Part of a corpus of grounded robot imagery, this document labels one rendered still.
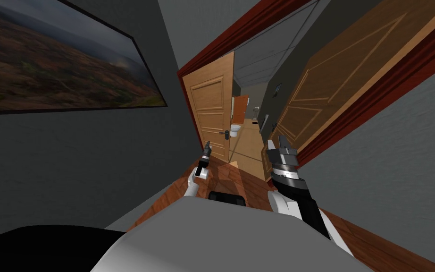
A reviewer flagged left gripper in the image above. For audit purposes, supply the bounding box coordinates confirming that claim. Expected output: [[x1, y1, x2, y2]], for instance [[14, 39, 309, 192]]
[[201, 141, 213, 164]]

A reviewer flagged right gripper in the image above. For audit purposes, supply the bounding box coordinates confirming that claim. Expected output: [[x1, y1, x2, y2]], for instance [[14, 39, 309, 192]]
[[266, 135, 300, 168]]

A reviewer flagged orange door leaf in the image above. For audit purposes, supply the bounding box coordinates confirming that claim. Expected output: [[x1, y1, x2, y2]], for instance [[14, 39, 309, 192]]
[[232, 95, 250, 125]]

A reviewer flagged light wooden door leaf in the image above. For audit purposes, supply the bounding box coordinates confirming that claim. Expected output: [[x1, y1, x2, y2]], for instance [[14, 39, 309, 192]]
[[182, 51, 235, 164]]

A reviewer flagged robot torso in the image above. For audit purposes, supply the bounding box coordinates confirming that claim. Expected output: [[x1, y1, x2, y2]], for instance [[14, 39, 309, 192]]
[[89, 190, 374, 272]]

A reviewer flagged brown wooden door leaf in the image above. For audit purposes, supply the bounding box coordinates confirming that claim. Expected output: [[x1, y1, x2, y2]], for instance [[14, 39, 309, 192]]
[[261, 0, 435, 183]]

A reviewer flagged framed landscape picture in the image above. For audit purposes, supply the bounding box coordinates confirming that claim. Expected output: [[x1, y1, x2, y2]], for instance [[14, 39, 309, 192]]
[[0, 0, 168, 116]]

